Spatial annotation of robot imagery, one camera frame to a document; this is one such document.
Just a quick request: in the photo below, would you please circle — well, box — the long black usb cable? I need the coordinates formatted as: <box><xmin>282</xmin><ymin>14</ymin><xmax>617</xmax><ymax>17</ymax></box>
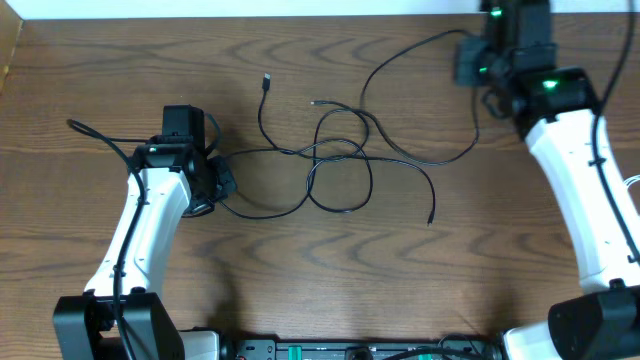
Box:
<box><xmin>307</xmin><ymin>28</ymin><xmax>481</xmax><ymax>227</ymax></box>

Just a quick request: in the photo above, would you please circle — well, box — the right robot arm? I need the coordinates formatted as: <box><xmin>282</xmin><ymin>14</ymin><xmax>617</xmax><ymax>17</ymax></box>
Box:
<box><xmin>454</xmin><ymin>0</ymin><xmax>639</xmax><ymax>359</ymax></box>

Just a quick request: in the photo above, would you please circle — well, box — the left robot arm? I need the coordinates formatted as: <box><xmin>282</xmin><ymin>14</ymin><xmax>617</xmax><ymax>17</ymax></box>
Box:
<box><xmin>53</xmin><ymin>105</ymin><xmax>237</xmax><ymax>359</ymax></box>

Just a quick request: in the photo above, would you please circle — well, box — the wooden side panel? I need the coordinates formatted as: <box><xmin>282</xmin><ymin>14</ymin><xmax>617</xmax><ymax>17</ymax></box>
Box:
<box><xmin>0</xmin><ymin>0</ymin><xmax>23</xmax><ymax>89</ymax></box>

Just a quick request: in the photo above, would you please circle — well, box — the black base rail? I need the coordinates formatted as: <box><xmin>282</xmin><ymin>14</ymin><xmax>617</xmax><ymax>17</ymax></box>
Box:
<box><xmin>179</xmin><ymin>327</ymin><xmax>506</xmax><ymax>360</ymax></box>

